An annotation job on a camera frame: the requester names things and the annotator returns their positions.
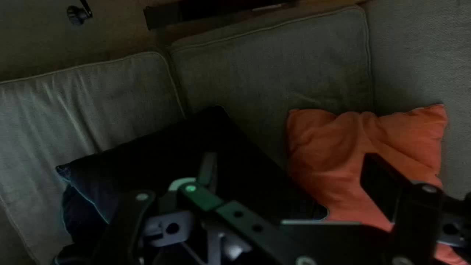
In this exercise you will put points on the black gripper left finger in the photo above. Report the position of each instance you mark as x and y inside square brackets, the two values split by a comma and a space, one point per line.
[208, 169]

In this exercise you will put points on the grey fabric sofa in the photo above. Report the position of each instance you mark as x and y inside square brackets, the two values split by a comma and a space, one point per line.
[112, 29]

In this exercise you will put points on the dark navy pillow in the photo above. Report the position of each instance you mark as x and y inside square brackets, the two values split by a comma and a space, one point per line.
[147, 156]

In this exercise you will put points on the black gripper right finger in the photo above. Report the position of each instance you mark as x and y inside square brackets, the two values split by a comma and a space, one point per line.
[387, 188]

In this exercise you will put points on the orange cloth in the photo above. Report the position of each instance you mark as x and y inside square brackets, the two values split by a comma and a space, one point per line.
[333, 147]

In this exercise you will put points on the small black device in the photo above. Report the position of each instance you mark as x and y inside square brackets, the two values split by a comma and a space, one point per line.
[78, 12]

